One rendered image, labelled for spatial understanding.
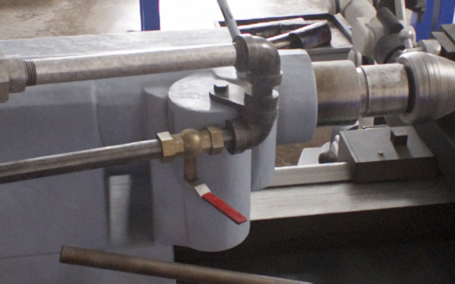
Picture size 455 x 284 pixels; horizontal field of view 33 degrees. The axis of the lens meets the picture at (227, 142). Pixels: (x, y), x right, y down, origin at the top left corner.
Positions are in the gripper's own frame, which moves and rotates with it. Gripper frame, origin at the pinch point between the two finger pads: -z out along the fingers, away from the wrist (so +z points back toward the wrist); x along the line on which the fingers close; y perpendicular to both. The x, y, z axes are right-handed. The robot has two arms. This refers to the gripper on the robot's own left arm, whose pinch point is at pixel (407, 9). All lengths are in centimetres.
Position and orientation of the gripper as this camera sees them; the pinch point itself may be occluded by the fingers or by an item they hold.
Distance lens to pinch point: 266.6
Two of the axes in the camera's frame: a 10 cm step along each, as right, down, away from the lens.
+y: 6.4, -6.7, 3.7
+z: -1.1, -5.7, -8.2
